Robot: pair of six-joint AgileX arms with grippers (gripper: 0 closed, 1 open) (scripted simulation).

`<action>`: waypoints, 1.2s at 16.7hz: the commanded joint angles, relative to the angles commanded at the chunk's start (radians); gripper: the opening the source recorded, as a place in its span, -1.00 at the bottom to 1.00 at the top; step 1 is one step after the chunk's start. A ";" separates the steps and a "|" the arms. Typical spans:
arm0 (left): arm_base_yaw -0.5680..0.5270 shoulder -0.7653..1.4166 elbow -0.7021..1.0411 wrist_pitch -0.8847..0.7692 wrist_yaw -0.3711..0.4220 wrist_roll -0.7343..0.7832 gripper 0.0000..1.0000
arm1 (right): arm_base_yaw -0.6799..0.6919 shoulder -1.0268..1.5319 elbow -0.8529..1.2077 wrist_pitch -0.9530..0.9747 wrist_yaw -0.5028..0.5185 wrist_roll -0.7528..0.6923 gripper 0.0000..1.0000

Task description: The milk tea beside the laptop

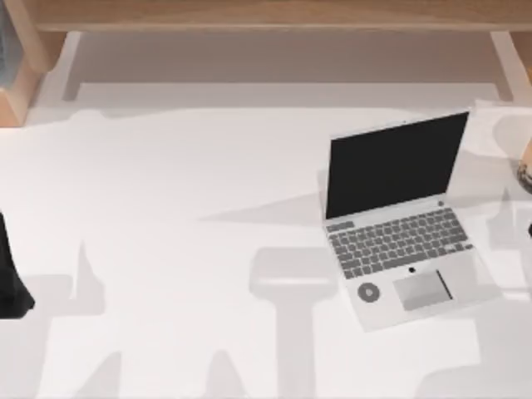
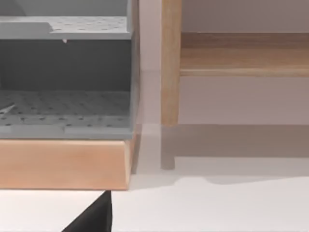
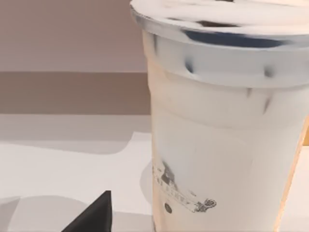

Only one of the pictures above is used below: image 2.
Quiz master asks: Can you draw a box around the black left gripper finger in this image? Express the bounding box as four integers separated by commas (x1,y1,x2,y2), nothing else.
61,190,113,232

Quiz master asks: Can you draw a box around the pale wooden drawer front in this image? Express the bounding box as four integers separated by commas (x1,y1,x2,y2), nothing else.
0,138,138,191

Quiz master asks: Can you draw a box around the grey pierced drawer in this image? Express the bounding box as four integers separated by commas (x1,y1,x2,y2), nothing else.
0,0,140,141

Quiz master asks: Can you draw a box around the wooden open shelf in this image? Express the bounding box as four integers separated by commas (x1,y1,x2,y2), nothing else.
161,0,309,127

